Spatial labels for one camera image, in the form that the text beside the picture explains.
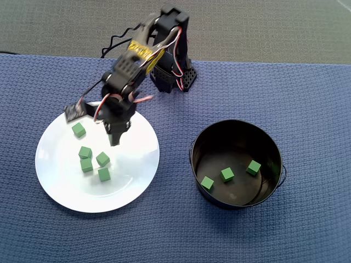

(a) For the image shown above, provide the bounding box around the black wavy cable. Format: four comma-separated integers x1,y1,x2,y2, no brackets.
100,24,143,60

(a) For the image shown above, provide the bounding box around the white round plate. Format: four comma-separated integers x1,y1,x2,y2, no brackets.
35,101,161,214

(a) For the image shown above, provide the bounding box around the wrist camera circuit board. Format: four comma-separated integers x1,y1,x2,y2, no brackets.
64,101,95,123

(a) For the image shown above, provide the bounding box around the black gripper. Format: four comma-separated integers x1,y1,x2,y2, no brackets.
95,94,135,147

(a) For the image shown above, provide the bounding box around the black metal bucket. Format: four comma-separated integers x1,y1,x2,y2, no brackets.
188,119,287,211

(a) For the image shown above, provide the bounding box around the blue woven cloth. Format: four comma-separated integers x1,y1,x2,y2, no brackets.
0,53,351,263

